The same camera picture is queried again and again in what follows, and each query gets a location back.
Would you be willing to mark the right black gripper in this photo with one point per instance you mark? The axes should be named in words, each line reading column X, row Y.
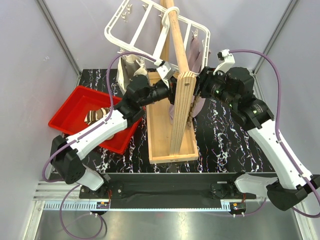
column 204, row 79

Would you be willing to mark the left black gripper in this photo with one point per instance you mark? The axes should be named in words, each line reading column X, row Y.
column 171, row 91

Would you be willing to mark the white clip hanger frame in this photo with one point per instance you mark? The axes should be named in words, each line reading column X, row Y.
column 137, row 26

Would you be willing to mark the brown striped sock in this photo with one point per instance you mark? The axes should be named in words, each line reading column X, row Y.
column 93, row 117

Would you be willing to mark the brown argyle sock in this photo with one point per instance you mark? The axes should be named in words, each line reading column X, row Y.
column 191, row 110

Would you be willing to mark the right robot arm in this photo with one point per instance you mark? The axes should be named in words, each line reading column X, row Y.
column 234, row 89

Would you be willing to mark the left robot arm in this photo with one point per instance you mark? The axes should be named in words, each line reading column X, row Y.
column 67, row 153

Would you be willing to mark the white clip holding mauve sock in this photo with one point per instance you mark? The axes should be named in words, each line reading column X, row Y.
column 195, row 34

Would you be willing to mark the mauve sock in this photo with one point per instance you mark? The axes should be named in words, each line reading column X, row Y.
column 194, row 59

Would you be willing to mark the grey beige sock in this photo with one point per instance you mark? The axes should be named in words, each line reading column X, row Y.
column 129, row 66

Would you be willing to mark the wooden stand with tray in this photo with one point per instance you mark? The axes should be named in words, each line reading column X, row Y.
column 173, row 141

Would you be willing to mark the black marble mat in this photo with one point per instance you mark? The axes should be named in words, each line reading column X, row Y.
column 222, row 146

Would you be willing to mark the red plastic tray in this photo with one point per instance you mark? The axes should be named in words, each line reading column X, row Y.
column 69, row 119

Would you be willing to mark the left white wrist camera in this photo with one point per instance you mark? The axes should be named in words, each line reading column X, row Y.
column 166, row 70

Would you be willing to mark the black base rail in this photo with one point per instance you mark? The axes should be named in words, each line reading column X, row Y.
column 164, row 191

